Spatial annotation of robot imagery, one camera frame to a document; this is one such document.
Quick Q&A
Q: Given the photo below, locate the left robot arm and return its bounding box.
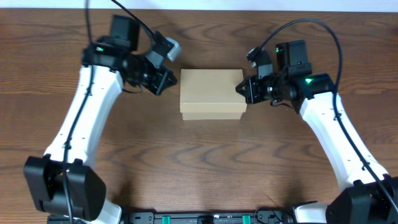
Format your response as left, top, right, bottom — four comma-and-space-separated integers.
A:
24, 15, 181, 223

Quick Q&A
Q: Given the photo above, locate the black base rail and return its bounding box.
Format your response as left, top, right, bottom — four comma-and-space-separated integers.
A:
47, 210, 327, 224

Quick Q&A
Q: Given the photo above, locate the cardboard box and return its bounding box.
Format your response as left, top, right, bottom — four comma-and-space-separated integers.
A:
180, 69, 247, 121

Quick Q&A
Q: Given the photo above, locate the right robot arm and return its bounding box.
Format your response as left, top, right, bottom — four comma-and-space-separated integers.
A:
236, 40, 397, 223

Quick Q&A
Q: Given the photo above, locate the right black cable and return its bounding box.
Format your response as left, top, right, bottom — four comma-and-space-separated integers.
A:
256, 17, 398, 215

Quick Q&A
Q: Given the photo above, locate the left black cable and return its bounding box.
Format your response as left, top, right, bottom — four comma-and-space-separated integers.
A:
62, 0, 156, 224

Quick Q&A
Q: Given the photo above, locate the black cable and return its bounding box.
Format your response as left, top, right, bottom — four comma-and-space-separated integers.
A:
62, 0, 156, 224
256, 17, 398, 215

